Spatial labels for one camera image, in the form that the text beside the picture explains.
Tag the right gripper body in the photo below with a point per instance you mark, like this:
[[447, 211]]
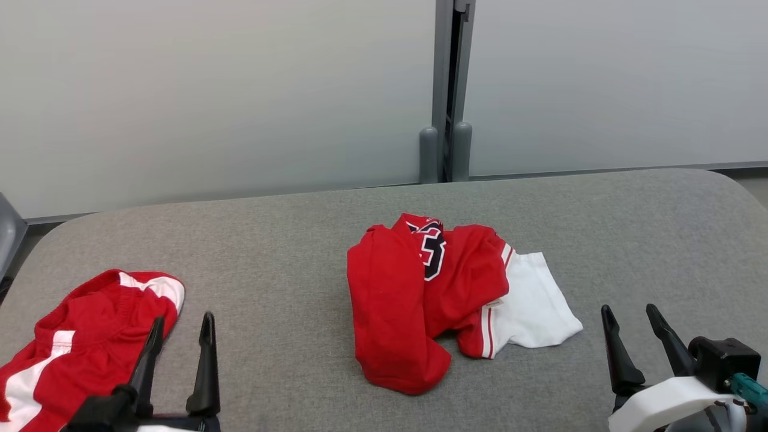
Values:
[[654, 405]]

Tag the red white jersey shirt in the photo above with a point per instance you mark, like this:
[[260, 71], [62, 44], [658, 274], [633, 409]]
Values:
[[390, 312]]

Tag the grey rounded partition foot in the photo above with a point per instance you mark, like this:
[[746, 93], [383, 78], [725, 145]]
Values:
[[428, 156], [462, 150]]

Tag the grey metal stand leg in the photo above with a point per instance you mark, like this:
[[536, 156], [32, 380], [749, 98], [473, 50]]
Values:
[[11, 234]]

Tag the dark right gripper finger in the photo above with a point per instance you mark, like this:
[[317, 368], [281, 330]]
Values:
[[621, 366], [672, 342]]

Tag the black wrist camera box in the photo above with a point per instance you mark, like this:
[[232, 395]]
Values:
[[720, 360], [99, 414]]

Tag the red shorts with white stripe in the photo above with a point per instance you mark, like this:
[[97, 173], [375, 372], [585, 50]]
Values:
[[90, 336]]

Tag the white partition panel grey frame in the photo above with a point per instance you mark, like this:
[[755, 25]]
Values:
[[600, 78], [210, 90]]

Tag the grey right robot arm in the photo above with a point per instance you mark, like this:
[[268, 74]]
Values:
[[729, 422]]

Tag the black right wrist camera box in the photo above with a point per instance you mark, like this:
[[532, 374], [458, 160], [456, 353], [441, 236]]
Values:
[[720, 360]]

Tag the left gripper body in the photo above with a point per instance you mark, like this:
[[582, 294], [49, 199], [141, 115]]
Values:
[[180, 423]]

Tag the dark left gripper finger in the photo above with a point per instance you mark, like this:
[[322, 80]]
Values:
[[147, 372], [207, 384]]

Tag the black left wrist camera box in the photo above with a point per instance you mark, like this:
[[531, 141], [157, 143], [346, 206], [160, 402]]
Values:
[[99, 414]]

